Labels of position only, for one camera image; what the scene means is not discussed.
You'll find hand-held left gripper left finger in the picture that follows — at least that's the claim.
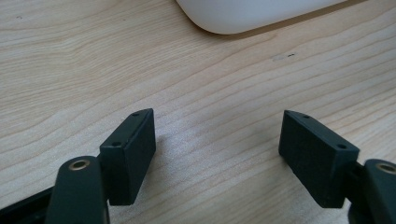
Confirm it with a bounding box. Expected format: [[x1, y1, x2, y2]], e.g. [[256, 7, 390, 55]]
[[99, 107, 158, 207]]

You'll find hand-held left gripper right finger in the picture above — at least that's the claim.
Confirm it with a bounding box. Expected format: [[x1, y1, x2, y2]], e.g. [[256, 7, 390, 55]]
[[277, 109, 361, 209]]

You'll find white plastic bin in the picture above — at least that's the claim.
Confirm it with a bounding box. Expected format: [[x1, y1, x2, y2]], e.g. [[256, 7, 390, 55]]
[[175, 0, 353, 35]]

